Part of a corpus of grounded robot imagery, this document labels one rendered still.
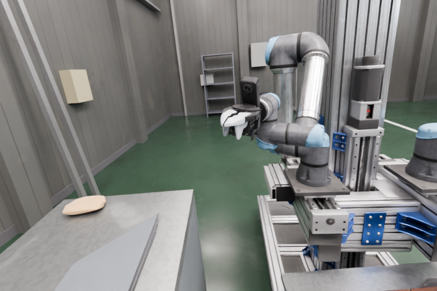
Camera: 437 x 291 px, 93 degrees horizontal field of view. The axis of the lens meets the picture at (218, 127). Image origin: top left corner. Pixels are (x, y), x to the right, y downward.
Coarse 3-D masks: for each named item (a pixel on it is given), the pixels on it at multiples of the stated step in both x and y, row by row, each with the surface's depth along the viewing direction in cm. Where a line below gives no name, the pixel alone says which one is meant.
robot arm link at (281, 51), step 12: (276, 36) 87; (288, 36) 83; (300, 36) 80; (276, 48) 84; (288, 48) 82; (276, 60) 86; (288, 60) 84; (300, 60) 84; (276, 72) 88; (288, 72) 87; (276, 84) 90; (288, 84) 88; (288, 96) 90; (288, 108) 91; (288, 120) 93
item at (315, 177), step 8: (304, 168) 93; (312, 168) 90; (320, 168) 90; (328, 168) 93; (296, 176) 98; (304, 176) 93; (312, 176) 90; (320, 176) 90; (328, 176) 92; (312, 184) 91; (320, 184) 90; (328, 184) 91
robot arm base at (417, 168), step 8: (416, 160) 91; (424, 160) 88; (432, 160) 86; (408, 168) 94; (416, 168) 90; (424, 168) 88; (432, 168) 86; (416, 176) 90; (424, 176) 88; (432, 176) 86
